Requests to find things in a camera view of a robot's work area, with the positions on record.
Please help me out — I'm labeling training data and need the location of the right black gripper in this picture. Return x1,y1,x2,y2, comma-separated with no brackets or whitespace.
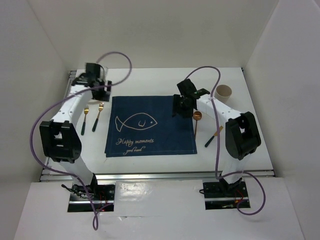
172,94,194,119

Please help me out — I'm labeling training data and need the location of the gold fork green handle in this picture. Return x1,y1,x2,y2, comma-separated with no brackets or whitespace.
92,102,104,132
80,104,89,136

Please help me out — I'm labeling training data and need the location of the dark blue cloth placemat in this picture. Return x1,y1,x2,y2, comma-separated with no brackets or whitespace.
105,95,197,158

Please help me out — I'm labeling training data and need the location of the cream round plate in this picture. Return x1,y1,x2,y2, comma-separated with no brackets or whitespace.
88,99,100,105

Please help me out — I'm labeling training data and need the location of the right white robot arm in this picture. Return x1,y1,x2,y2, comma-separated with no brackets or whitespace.
172,79,261,196

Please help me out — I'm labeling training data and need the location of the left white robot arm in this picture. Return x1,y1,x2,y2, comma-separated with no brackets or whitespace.
39,63,107,200

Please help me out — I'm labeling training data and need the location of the copper spoon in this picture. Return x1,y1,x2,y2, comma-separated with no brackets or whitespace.
192,110,203,138

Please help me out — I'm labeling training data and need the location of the beige paper cup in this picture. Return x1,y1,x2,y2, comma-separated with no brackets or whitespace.
214,84,232,103

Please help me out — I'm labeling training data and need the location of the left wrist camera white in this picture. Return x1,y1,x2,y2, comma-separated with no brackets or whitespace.
99,65,108,82

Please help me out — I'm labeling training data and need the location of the gold knife green handle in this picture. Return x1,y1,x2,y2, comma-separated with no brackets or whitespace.
204,125,224,148

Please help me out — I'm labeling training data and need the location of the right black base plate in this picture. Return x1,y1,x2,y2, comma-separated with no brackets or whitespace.
199,180,251,210

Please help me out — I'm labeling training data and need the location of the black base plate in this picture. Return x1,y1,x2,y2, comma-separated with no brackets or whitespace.
199,180,251,210
61,184,116,213

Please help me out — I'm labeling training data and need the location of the aluminium rail front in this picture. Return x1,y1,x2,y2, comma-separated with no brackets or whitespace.
39,169,276,183

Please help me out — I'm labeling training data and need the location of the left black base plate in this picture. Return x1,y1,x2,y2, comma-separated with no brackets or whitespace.
61,184,116,213

